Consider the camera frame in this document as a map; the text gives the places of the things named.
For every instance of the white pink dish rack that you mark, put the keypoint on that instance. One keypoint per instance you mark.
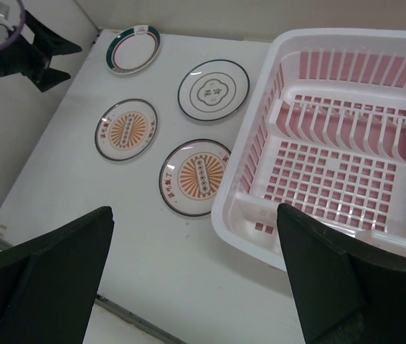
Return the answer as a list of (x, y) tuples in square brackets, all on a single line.
[(325, 131)]

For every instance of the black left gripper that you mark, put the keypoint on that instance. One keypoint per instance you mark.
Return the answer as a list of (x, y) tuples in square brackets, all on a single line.
[(32, 59)]

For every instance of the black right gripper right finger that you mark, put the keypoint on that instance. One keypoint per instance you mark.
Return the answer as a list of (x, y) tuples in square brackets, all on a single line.
[(345, 290)]

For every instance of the right orange sunburst plate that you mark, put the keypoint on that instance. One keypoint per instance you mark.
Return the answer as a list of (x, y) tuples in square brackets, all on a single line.
[(191, 175)]

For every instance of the green rimmed white plate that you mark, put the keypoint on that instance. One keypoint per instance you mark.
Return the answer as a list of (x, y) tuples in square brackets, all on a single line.
[(133, 50)]

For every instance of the orange sunburst plate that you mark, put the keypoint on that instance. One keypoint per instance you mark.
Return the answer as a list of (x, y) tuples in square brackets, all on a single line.
[(126, 129), (191, 175)]

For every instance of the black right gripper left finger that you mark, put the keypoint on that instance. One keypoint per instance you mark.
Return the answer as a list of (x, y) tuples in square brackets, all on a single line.
[(48, 285)]

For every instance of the left orange sunburst plate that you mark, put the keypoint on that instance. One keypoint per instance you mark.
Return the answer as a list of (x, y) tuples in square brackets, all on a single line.
[(126, 129)]

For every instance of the black rimmed flower plate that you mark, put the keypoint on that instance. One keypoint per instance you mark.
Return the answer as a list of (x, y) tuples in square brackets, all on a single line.
[(213, 90)]

